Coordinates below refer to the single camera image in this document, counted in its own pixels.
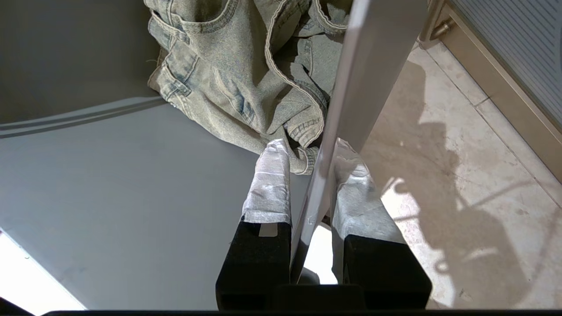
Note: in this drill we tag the round metal knob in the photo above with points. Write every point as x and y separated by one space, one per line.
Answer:
441 30

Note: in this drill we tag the tan cabinet with ribbed door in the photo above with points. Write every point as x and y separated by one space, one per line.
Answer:
505 57

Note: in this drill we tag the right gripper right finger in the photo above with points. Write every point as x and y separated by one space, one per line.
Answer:
373 245

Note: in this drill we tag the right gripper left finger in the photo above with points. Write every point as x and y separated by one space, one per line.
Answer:
263 228

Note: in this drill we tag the faded denim garment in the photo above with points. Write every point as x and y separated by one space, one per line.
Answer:
246 74

